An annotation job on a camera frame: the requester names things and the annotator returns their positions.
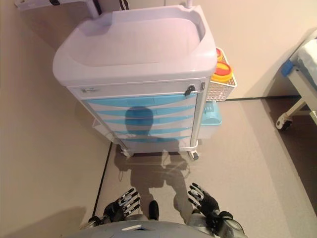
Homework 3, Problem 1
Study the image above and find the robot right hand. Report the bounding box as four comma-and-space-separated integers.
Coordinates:
187, 182, 220, 216

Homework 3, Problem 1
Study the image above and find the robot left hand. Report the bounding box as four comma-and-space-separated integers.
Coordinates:
104, 187, 141, 221

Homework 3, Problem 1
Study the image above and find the white drawer blue handle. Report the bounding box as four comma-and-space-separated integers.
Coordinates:
83, 95, 199, 110
113, 135, 193, 150
93, 106, 196, 117
99, 115, 195, 126
106, 125, 194, 136

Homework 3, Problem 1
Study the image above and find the grey robot torso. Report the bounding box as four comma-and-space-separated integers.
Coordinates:
84, 215, 215, 238

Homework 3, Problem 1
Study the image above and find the blue lidded waste bin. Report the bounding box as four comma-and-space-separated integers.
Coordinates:
199, 102, 223, 141

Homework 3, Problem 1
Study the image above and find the bed caster wheel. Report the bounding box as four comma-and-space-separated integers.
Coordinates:
276, 116, 293, 131

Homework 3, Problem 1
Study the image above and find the white perforated basket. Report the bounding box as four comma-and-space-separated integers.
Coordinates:
207, 47, 238, 102

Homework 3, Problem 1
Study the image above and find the black cart lock knob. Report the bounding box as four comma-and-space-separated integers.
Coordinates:
184, 84, 197, 96

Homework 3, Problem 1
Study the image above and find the white medical cart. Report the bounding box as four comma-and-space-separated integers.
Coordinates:
53, 4, 218, 160

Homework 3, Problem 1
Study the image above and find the blue bed corner bumper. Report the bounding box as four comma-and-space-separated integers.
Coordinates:
281, 60, 293, 77

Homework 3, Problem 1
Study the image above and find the light blue bed mattress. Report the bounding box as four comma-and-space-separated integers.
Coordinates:
297, 38, 317, 87

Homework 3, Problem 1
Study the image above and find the white floor cable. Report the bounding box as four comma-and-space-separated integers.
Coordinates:
116, 148, 129, 183

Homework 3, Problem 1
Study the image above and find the white hospital bed frame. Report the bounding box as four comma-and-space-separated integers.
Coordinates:
276, 28, 317, 131

